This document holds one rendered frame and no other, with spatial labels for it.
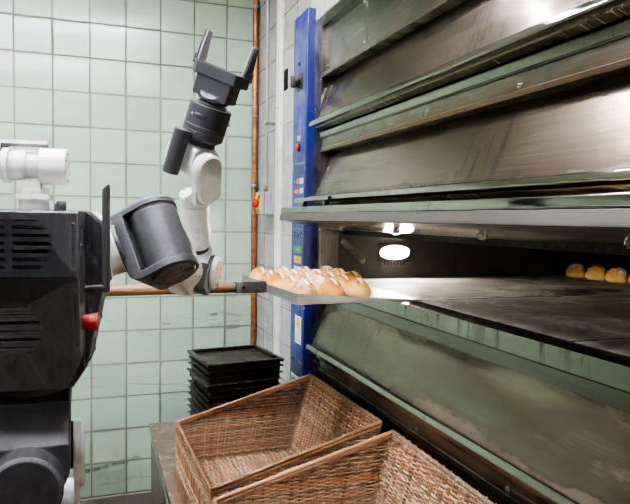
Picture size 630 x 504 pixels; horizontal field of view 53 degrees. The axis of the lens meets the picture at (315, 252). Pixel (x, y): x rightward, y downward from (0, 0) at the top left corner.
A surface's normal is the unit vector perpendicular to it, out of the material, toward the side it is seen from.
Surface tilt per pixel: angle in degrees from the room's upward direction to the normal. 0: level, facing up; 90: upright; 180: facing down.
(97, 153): 90
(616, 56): 90
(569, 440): 72
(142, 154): 90
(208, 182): 113
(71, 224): 90
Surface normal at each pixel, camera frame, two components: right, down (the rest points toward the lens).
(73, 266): 0.22, 0.06
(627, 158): -0.88, -0.34
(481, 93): -0.94, 0.00
